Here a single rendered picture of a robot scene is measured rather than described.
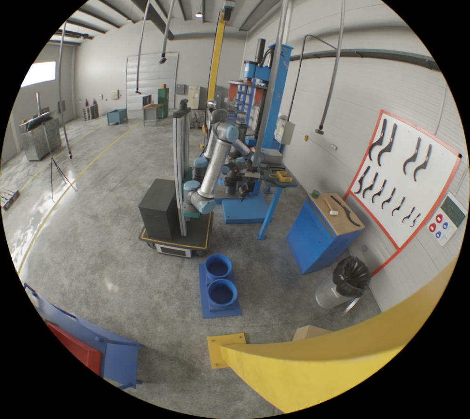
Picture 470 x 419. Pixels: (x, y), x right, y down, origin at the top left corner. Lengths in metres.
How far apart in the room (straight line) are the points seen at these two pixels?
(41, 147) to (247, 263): 8.38
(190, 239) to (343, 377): 2.02
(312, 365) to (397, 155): 2.65
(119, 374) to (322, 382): 1.91
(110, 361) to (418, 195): 3.87
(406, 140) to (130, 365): 4.02
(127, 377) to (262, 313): 1.66
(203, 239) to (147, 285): 0.96
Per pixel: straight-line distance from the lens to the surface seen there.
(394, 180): 2.72
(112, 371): 2.08
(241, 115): 2.47
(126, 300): 2.26
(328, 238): 1.98
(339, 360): 0.21
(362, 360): 0.18
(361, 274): 2.31
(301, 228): 2.37
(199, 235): 2.12
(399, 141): 2.75
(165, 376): 2.12
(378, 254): 3.00
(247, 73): 2.44
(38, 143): 8.34
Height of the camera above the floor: 2.01
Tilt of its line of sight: 34 degrees down
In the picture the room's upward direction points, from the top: 10 degrees clockwise
